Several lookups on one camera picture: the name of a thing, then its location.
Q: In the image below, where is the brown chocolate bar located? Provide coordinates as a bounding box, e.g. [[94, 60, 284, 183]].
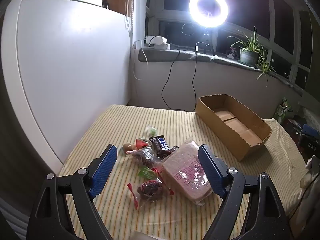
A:
[[149, 135, 173, 158]]

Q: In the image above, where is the red snack wrapper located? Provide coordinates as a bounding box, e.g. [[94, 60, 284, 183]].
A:
[[135, 138, 150, 149]]

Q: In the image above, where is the white charger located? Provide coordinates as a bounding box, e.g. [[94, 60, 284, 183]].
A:
[[146, 35, 171, 50]]

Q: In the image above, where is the person's right hand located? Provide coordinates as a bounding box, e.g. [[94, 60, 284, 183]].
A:
[[301, 155, 320, 188]]

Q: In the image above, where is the green candy packet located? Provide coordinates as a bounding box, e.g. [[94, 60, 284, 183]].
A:
[[138, 167, 157, 179]]

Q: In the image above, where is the potted spider plant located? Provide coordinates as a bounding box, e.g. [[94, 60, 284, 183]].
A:
[[227, 26, 277, 80]]

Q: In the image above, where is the white window frame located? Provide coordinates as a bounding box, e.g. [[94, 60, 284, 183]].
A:
[[147, 0, 315, 90]]

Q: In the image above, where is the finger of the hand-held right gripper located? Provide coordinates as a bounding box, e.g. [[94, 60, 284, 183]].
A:
[[302, 124, 320, 138]]

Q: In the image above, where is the white wardrobe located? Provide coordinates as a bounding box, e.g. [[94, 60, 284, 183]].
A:
[[1, 0, 132, 173]]

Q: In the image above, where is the striped blanket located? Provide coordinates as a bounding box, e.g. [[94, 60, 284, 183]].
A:
[[57, 104, 310, 240]]

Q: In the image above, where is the ring light on tripod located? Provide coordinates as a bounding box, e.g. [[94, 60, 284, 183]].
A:
[[189, 0, 229, 54]]

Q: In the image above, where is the black cable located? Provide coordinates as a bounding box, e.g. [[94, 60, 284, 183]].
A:
[[192, 42, 200, 112], [161, 50, 180, 110]]

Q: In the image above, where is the small brown chocolate packet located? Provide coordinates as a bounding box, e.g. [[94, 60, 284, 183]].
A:
[[162, 145, 179, 159]]

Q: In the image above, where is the brown cardboard box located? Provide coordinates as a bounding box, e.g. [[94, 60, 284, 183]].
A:
[[195, 94, 272, 162]]

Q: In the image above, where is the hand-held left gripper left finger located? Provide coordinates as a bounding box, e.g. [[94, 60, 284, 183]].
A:
[[26, 144, 118, 240]]

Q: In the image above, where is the clear red-trimmed date packet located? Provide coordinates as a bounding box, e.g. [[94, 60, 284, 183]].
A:
[[127, 179, 175, 210], [126, 147, 163, 167]]

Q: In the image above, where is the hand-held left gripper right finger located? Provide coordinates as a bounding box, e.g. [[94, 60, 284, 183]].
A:
[[197, 144, 294, 240]]

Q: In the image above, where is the white cable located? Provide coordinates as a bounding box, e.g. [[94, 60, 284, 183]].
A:
[[132, 40, 150, 80]]

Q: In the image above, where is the sliced bread packet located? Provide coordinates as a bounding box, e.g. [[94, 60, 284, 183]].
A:
[[161, 140, 213, 204]]

